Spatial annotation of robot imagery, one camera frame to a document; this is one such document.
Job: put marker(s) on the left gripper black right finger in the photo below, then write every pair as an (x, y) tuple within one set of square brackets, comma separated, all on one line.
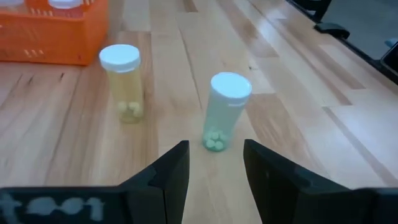
[(276, 186)]

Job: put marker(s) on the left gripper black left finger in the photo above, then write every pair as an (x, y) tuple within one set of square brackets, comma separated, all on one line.
[(164, 189)]

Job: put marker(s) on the pink pill bottle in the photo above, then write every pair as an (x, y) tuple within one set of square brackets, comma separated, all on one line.
[(65, 3)]

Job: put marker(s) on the tall teal pill bottle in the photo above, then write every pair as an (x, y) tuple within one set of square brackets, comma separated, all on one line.
[(225, 105)]

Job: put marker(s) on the medium yellow pill bottle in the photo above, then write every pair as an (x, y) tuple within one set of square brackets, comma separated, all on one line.
[(124, 77)]

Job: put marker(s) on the orange plastic basket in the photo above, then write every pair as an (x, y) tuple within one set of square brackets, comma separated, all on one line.
[(53, 37)]

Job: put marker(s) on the black flat device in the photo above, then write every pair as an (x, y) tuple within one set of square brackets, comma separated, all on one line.
[(391, 59)]

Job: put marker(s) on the small blue object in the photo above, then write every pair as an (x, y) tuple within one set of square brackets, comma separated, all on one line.
[(391, 42)]

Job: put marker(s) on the black frame foot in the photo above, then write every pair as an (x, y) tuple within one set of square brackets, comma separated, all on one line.
[(332, 30)]

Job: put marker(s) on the black frame post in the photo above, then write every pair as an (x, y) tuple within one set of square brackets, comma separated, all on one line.
[(312, 7)]

